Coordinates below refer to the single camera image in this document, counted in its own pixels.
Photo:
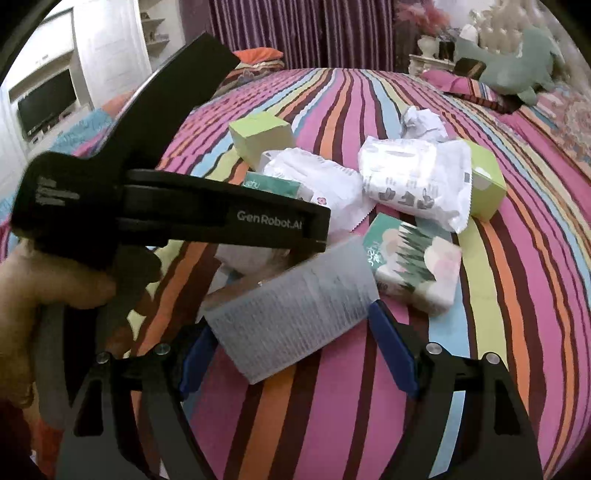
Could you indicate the green cube box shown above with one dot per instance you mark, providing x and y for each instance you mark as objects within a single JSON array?
[{"x": 489, "y": 186}]

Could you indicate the white tv cabinet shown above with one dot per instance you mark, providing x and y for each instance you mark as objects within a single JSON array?
[{"x": 100, "y": 43}]

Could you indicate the striped colourful bed sheet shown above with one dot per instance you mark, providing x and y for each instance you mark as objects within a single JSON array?
[{"x": 524, "y": 289}]

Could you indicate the left hand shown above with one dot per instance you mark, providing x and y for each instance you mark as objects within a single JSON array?
[{"x": 29, "y": 279}]

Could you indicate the green plush dinosaur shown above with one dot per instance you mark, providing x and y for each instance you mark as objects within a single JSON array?
[{"x": 522, "y": 73}]

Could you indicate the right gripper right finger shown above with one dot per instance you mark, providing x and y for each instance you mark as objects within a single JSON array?
[{"x": 495, "y": 439}]

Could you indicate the floral pink pillow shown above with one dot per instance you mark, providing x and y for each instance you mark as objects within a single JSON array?
[{"x": 563, "y": 115}]

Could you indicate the purple curtain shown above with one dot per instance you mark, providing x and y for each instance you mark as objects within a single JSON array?
[{"x": 309, "y": 33}]

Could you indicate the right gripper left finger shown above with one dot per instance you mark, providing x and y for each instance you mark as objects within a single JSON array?
[{"x": 102, "y": 439}]

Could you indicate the tufted beige headboard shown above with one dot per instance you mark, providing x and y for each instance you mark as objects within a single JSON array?
[{"x": 501, "y": 27}]

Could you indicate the black television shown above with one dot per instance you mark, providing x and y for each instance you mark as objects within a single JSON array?
[{"x": 46, "y": 103}]

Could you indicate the grey printed box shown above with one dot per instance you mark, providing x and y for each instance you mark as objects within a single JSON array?
[{"x": 289, "y": 317}]

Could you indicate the small crumpled paper ball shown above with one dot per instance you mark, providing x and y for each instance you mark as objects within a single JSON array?
[{"x": 423, "y": 124}]

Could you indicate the white crinkled plastic bag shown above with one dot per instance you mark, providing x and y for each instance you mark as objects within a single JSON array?
[{"x": 336, "y": 187}]

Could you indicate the teal tissue pack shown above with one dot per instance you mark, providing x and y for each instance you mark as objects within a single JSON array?
[{"x": 283, "y": 187}]

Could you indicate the light green box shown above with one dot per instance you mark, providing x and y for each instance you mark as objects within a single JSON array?
[{"x": 257, "y": 133}]

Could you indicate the green tissue pack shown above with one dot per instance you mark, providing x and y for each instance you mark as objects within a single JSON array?
[{"x": 412, "y": 265}]

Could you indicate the white plastic package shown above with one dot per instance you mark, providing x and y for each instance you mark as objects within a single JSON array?
[{"x": 420, "y": 178}]

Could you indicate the white bedside table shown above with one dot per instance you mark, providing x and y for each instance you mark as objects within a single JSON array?
[{"x": 419, "y": 64}]

